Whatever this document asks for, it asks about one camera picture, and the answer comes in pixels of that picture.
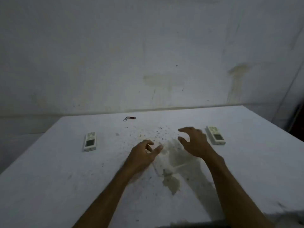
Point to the person's left hand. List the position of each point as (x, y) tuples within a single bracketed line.
[(139, 157)]

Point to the person's right hand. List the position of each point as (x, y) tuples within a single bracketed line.
[(198, 144)]

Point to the person's right thumb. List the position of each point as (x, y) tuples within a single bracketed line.
[(184, 141)]

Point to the person's left thumb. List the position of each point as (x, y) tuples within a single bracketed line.
[(157, 150)]

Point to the person's right forearm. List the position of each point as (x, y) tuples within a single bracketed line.
[(235, 197)]

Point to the person's left forearm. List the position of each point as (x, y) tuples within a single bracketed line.
[(106, 199)]

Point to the white remote control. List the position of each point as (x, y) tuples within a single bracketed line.
[(216, 135), (90, 141)]

